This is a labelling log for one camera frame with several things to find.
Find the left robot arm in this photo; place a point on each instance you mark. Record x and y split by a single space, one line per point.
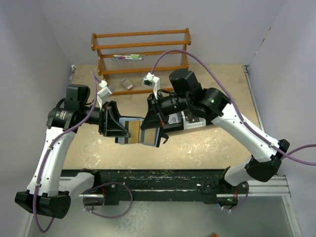
45 195

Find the black left bin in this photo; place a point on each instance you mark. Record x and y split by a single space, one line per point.
174 127

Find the dark credit card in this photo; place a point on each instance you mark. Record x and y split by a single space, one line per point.
191 118

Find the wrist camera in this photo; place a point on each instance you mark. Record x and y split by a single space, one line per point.
105 91
152 82

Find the small grey box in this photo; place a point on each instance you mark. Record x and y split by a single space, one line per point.
126 83

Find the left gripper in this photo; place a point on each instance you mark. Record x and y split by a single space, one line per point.
109 121

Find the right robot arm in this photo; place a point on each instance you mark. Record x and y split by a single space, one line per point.
216 108

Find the silver cards in bin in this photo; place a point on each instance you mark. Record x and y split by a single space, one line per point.
174 118

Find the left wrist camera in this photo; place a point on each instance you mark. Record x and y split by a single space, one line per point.
105 91

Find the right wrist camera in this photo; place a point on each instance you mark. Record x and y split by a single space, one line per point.
152 82

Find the white middle bin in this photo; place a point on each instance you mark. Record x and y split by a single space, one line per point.
188 125

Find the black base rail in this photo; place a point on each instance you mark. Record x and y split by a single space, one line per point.
171 185

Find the wooden three-tier rack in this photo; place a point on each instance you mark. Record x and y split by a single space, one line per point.
149 43

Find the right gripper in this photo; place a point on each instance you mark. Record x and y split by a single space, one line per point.
156 116

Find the coloured pens on rack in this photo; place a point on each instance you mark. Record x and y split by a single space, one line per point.
127 57

